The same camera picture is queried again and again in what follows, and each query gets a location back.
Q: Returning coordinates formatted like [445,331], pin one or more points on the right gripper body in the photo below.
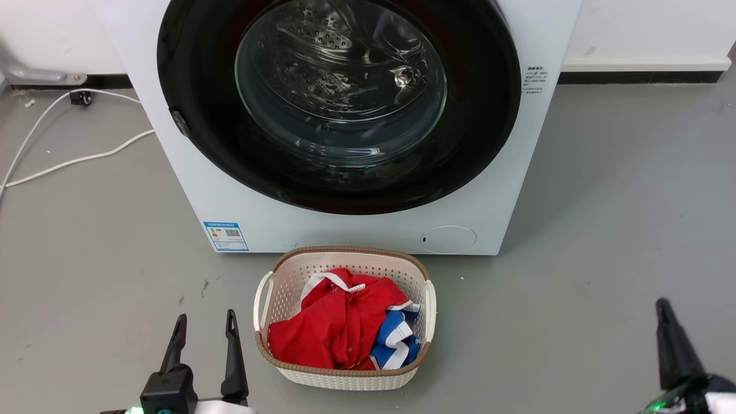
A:
[704,397]

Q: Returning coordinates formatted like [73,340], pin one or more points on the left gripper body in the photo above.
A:
[224,408]

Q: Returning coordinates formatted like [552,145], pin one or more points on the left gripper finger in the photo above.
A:
[234,362]
[171,368]

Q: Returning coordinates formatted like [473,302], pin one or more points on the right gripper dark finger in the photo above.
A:
[675,351]

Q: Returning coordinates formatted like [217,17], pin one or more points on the white front-load washing machine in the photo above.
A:
[368,230]

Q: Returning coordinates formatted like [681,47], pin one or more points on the round black glass washer door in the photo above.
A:
[483,115]

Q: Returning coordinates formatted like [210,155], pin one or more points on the red garment with white trim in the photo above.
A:
[339,328]

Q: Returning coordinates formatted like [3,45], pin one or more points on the cream plastic laundry basket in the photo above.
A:
[345,376]

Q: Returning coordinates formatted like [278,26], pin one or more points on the blue energy label sticker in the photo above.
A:
[226,236]

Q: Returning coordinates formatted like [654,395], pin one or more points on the blue and white garment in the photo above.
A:
[395,342]

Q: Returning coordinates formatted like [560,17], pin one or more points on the round white filter cover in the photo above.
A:
[448,239]

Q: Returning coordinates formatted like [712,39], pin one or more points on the small black plug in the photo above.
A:
[81,98]

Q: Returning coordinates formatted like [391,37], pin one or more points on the small printed text sticker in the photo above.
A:
[534,80]

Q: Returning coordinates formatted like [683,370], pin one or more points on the grey metal pipe bracket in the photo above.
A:
[34,73]

